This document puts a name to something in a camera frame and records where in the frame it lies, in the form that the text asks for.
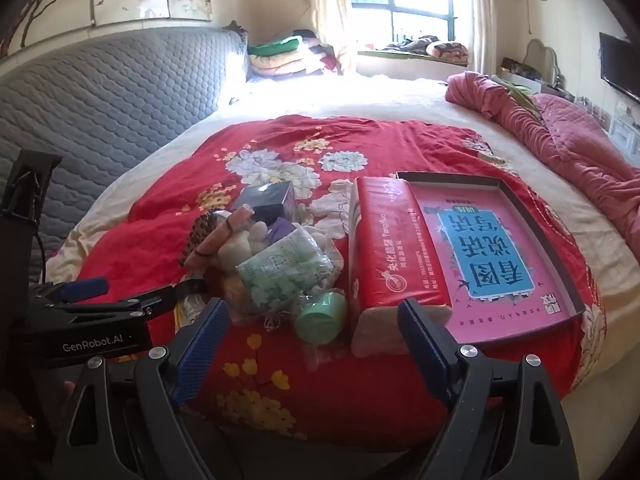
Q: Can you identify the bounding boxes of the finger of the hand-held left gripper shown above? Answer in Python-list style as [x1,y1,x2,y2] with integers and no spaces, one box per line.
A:
[49,281,207,321]
[31,276,111,307]

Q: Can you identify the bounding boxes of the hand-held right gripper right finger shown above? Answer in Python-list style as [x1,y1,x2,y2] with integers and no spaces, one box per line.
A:
[397,298,581,480]

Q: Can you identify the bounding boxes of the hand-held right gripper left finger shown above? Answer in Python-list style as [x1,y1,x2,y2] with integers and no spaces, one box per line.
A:
[52,298,231,480]

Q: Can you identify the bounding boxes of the leopard print scrunchie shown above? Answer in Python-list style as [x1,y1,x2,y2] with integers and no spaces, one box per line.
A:
[181,212,221,261]

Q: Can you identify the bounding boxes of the red tissue pack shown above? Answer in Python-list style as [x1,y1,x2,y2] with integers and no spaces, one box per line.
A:
[348,176,453,358]

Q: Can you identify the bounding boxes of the pink fabric hair band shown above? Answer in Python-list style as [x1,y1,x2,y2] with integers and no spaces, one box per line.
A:
[185,208,256,268]

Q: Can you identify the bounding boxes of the clear plastic bag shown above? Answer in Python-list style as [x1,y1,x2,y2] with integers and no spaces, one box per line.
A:
[257,287,351,368]

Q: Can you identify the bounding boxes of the mint green cup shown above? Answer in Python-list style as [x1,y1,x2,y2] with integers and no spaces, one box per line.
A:
[294,290,348,345]

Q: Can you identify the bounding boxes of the green floral tissue pack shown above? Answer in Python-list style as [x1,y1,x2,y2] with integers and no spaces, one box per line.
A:
[236,227,336,318]

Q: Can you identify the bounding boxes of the dark blue box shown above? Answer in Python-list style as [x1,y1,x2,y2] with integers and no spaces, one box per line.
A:
[231,181,296,226]

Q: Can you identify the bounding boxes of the grey quilted headboard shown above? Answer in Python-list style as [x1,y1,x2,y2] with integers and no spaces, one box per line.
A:
[0,27,248,281]

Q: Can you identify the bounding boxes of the red floral blanket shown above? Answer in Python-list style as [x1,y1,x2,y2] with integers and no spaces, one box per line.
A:
[75,115,608,446]

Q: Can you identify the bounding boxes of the pink quilt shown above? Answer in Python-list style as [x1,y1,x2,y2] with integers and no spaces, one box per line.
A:
[445,71,640,261]

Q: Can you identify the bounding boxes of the cream bed sheet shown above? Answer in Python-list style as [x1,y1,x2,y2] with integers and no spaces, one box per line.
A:
[45,74,640,411]

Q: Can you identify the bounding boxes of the stack of folded blankets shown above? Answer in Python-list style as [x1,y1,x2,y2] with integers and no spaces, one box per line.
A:
[247,30,351,80]

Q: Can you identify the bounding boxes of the white drawer unit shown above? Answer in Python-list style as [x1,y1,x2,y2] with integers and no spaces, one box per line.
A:
[607,110,640,153]

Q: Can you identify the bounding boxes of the clothes on windowsill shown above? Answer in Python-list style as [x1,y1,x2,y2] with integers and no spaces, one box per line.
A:
[375,35,471,66]

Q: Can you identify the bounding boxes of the dressing table mirror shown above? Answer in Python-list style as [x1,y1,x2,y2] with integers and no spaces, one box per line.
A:
[525,38,563,83]

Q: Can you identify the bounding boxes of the black television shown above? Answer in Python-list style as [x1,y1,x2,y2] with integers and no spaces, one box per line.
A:
[599,31,640,103]

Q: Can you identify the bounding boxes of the cream curtain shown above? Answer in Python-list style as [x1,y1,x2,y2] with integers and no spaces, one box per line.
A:
[305,0,358,76]
[467,0,501,76]

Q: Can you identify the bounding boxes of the black cable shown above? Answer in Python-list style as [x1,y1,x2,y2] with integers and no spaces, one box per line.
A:
[34,220,51,286]

